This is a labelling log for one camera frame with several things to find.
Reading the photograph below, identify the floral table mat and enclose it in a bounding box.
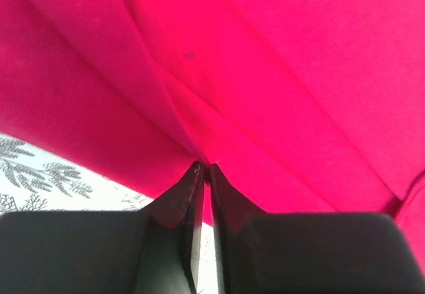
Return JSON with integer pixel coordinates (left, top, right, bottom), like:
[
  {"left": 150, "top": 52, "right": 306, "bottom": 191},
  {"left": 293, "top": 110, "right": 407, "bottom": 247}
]
[{"left": 1, "top": 135, "right": 218, "bottom": 293}]

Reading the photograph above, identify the red t shirt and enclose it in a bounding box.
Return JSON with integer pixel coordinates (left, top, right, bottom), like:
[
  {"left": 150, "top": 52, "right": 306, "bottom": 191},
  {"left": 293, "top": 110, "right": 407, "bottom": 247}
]
[{"left": 1, "top": 0, "right": 424, "bottom": 261}]

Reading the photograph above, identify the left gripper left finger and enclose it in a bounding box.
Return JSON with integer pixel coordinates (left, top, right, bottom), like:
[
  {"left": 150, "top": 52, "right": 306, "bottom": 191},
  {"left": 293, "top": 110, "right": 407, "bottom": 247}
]
[{"left": 1, "top": 162, "right": 205, "bottom": 293}]

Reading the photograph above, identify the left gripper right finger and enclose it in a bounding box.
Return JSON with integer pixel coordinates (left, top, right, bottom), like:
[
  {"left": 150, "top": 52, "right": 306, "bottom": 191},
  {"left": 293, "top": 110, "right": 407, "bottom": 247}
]
[{"left": 209, "top": 165, "right": 424, "bottom": 293}]

